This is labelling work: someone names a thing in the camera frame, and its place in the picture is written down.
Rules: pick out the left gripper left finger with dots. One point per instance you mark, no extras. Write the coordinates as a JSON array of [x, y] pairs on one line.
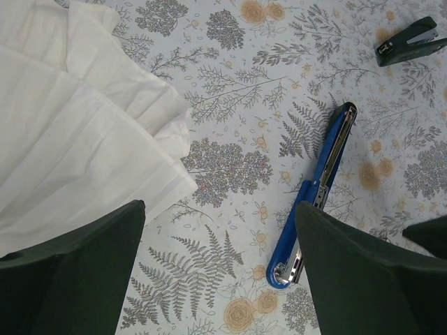
[[75, 283]]

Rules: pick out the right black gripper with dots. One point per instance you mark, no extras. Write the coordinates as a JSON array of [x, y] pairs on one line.
[[431, 235]]

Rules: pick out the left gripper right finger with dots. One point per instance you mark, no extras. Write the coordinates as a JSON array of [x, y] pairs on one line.
[[361, 284]]

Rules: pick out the blue stapler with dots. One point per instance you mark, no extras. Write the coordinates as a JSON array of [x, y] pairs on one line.
[[286, 263]]

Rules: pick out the black stapler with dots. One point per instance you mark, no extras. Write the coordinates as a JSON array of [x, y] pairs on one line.
[[418, 40]]

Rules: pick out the white cloth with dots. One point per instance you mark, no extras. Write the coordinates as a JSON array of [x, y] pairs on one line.
[[84, 129]]

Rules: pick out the floral tablecloth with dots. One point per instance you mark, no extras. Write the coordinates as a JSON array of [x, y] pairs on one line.
[[262, 78]]

